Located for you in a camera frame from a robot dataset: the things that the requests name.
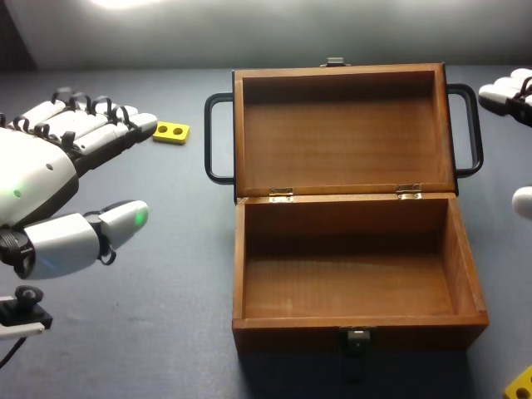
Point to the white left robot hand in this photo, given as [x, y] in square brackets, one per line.
[37, 166]

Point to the brown wooden box base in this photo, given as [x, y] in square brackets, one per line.
[353, 332]

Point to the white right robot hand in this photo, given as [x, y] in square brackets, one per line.
[498, 91]

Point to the yellow block with holes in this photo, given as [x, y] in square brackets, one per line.
[170, 134]
[521, 386]

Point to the grey table cloth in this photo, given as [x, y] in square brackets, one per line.
[145, 332]

